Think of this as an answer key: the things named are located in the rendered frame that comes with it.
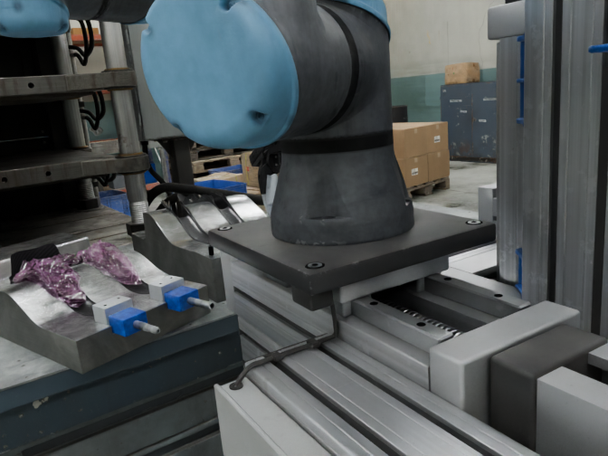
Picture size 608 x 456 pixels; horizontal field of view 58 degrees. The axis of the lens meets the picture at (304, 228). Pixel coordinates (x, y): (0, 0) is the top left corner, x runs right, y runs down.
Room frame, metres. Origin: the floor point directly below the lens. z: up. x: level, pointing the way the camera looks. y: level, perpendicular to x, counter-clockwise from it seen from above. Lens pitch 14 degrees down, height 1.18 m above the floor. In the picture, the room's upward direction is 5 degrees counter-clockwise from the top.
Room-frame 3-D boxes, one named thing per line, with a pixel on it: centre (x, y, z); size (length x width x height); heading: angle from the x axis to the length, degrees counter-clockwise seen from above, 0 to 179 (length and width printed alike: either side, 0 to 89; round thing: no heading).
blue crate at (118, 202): (4.67, 1.84, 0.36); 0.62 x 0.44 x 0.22; 124
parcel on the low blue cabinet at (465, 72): (8.22, -2.48, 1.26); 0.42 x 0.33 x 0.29; 34
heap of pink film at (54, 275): (1.01, 0.45, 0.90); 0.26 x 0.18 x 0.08; 51
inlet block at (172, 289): (0.89, 0.21, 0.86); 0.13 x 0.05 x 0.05; 51
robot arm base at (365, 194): (0.57, -0.04, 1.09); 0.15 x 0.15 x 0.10
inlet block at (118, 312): (0.80, 0.28, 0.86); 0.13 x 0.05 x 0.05; 51
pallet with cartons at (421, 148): (6.25, -0.98, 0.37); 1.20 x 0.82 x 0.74; 42
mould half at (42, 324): (1.01, 0.46, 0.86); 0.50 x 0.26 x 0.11; 51
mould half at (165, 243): (1.28, 0.21, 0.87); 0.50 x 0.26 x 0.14; 34
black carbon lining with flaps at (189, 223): (1.26, 0.21, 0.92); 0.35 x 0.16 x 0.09; 34
